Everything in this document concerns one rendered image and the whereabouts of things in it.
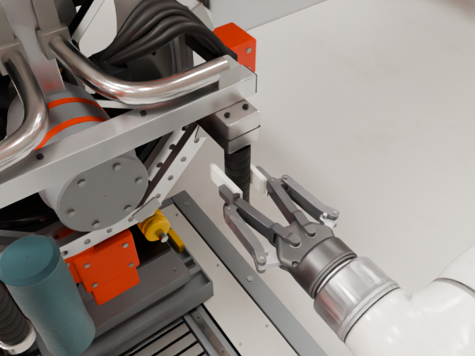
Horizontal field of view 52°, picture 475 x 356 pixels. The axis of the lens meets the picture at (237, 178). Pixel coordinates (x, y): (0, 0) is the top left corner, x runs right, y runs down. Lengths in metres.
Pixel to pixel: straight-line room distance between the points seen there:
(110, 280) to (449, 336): 0.70
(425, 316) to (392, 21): 2.41
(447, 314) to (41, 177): 0.44
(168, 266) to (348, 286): 0.84
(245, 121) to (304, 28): 2.11
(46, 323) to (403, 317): 0.55
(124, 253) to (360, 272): 0.57
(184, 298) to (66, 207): 0.74
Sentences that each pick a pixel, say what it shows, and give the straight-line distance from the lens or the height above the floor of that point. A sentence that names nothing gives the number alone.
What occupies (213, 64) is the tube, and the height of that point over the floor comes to 1.01.
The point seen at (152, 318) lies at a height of 0.17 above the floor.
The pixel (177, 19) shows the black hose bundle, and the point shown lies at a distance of 0.61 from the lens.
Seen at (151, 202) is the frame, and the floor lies 0.62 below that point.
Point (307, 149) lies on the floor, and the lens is 1.95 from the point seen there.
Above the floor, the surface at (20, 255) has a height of 0.74.
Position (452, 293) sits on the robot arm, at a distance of 0.57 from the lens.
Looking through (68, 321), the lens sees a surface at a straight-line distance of 0.87.
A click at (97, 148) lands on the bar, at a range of 0.54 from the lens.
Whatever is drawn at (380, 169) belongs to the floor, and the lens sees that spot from 1.93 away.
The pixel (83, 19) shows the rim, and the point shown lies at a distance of 0.81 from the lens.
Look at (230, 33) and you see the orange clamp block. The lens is 0.88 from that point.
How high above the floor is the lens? 1.33
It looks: 47 degrees down
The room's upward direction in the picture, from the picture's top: straight up
